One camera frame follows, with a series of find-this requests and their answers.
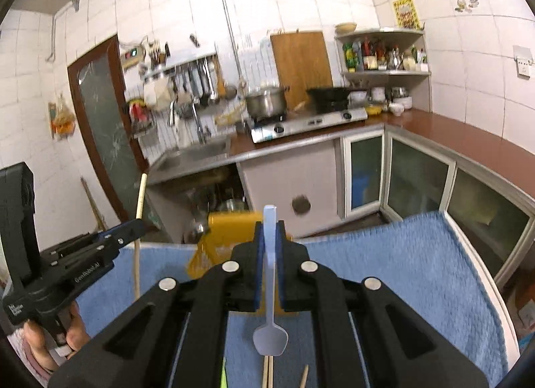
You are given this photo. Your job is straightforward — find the steel sink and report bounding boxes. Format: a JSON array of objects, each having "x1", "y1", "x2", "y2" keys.
[{"x1": 148, "y1": 136, "x2": 232, "y2": 185}]

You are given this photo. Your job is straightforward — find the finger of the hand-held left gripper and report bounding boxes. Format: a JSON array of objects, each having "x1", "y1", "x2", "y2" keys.
[
  {"x1": 90, "y1": 218, "x2": 148, "y2": 247},
  {"x1": 41, "y1": 234, "x2": 123, "y2": 266}
]

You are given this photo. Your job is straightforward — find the white plastic bag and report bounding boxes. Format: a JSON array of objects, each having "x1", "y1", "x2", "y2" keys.
[{"x1": 144, "y1": 80, "x2": 175, "y2": 111}]

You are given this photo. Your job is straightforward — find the pots under sink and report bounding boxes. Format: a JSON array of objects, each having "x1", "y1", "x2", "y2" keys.
[{"x1": 183, "y1": 186, "x2": 252, "y2": 243}]

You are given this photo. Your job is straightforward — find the wooden cutting board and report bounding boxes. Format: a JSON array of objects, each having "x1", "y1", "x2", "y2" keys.
[{"x1": 270, "y1": 31, "x2": 334, "y2": 110}]

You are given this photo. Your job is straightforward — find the grey wall pipe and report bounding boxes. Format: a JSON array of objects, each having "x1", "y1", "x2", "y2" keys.
[{"x1": 211, "y1": 0, "x2": 244, "y2": 93}]

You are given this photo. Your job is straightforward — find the wire dish rack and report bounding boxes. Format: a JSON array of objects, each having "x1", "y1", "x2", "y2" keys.
[{"x1": 127, "y1": 97, "x2": 158, "y2": 138}]

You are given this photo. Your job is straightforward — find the steel gas stove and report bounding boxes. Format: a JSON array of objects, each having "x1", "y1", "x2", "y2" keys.
[{"x1": 250, "y1": 106, "x2": 369, "y2": 144}]

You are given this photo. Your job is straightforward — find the white power strip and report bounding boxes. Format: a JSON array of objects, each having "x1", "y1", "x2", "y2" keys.
[{"x1": 120, "y1": 47, "x2": 145, "y2": 71}]

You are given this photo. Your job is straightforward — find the white base cabinet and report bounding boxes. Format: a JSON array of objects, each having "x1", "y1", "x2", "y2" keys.
[{"x1": 236, "y1": 122, "x2": 386, "y2": 239}]

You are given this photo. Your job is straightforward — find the person's left hand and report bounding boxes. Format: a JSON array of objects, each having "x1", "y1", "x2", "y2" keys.
[{"x1": 23, "y1": 301, "x2": 91, "y2": 372}]

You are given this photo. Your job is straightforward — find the wooden broom handle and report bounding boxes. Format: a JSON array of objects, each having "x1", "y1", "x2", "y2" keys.
[{"x1": 80, "y1": 177, "x2": 108, "y2": 232}]

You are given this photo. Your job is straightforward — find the white wall socket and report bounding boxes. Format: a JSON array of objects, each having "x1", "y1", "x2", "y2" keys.
[{"x1": 512, "y1": 45, "x2": 534, "y2": 78}]

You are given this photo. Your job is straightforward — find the steel cooking pot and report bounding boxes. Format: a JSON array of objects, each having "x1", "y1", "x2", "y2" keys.
[{"x1": 244, "y1": 86, "x2": 290, "y2": 118}]

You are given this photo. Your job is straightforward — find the black wok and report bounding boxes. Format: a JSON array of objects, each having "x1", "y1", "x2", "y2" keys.
[{"x1": 306, "y1": 86, "x2": 352, "y2": 114}]

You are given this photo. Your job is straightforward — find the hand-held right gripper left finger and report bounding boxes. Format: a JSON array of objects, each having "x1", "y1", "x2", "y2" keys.
[{"x1": 49, "y1": 221, "x2": 265, "y2": 388}]

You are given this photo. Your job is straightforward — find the white plastic spoon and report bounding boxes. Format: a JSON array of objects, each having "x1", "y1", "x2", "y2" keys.
[{"x1": 252, "y1": 205, "x2": 289, "y2": 358}]

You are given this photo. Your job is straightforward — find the white corner shelf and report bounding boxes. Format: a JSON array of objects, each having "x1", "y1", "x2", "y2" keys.
[{"x1": 334, "y1": 27, "x2": 432, "y2": 113}]

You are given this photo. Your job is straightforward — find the hanging plastic bag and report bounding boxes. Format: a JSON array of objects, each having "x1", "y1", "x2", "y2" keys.
[{"x1": 47, "y1": 93, "x2": 78, "y2": 140}]

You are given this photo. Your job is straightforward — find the yellow slotted utensil holder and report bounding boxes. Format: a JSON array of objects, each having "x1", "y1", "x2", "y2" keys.
[{"x1": 186, "y1": 211, "x2": 268, "y2": 285}]

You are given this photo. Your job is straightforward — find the glass cabinet door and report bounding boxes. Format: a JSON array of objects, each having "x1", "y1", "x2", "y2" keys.
[
  {"x1": 386, "y1": 133, "x2": 455, "y2": 222},
  {"x1": 344, "y1": 133, "x2": 385, "y2": 216},
  {"x1": 445, "y1": 166, "x2": 535, "y2": 285}
]

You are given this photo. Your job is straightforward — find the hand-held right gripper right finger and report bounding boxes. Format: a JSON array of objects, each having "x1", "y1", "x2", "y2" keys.
[{"x1": 276, "y1": 221, "x2": 490, "y2": 388}]

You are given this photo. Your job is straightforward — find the hanging utensil rack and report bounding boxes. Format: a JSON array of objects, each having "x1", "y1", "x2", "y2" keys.
[{"x1": 140, "y1": 51, "x2": 223, "y2": 107}]

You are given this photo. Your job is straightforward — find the brown framed glass door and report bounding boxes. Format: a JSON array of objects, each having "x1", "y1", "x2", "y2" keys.
[{"x1": 67, "y1": 34, "x2": 150, "y2": 222}]

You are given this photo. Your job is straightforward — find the blue towel mat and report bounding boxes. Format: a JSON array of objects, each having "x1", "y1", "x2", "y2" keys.
[{"x1": 75, "y1": 211, "x2": 509, "y2": 388}]

